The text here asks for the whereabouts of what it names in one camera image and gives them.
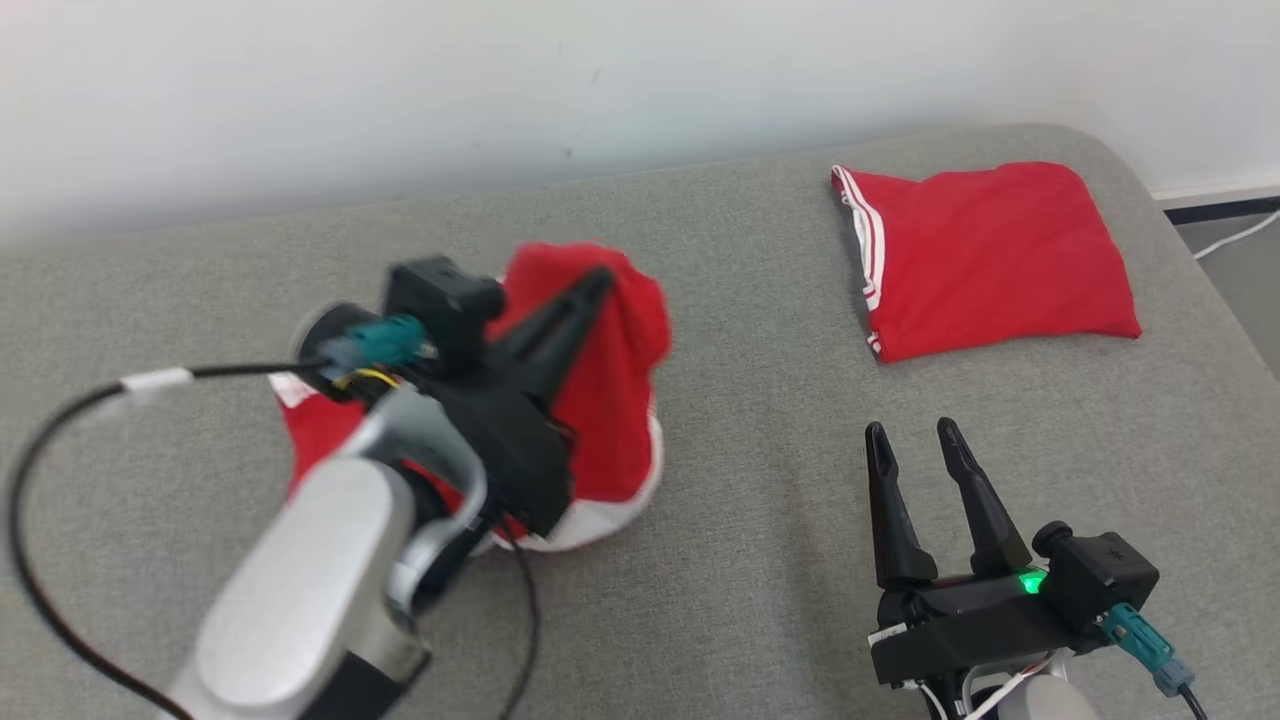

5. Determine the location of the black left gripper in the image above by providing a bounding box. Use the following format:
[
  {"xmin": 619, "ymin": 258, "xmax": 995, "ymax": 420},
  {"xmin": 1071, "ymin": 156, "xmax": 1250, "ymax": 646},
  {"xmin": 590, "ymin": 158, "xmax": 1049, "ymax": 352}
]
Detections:
[{"xmin": 398, "ymin": 266, "xmax": 615, "ymax": 541}]

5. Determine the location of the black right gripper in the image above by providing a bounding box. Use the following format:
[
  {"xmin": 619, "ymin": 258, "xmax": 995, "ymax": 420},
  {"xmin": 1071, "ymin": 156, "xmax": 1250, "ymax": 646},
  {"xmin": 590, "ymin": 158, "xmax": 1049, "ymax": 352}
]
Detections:
[{"xmin": 864, "ymin": 417, "xmax": 1113, "ymax": 691}]

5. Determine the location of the red jersey with white sleeves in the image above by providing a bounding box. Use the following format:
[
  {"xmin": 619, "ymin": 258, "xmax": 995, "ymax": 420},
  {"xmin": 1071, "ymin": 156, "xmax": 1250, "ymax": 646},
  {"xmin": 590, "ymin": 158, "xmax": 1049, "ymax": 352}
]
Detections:
[{"xmin": 829, "ymin": 160, "xmax": 1144, "ymax": 365}]

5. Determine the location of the black floor edge strip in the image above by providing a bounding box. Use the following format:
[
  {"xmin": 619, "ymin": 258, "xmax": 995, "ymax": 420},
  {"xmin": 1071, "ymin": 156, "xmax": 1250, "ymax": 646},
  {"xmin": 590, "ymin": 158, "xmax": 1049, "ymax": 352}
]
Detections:
[{"xmin": 1164, "ymin": 194, "xmax": 1280, "ymax": 227}]

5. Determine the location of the black right camera cable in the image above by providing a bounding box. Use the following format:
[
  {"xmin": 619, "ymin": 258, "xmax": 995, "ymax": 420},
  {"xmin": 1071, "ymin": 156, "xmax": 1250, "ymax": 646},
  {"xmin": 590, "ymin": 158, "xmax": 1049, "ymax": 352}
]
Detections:
[{"xmin": 1098, "ymin": 602, "xmax": 1213, "ymax": 720}]

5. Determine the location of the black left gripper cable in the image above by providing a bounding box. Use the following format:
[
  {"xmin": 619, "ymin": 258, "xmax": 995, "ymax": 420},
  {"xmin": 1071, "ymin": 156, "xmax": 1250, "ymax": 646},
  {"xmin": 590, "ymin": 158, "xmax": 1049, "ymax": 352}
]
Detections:
[{"xmin": 493, "ymin": 518, "xmax": 543, "ymax": 720}]

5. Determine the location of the white cable on floor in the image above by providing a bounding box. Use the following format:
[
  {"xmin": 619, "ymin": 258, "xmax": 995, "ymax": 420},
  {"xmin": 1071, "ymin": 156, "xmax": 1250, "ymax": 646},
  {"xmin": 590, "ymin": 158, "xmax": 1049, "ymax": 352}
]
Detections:
[{"xmin": 1194, "ymin": 209, "xmax": 1280, "ymax": 262}]

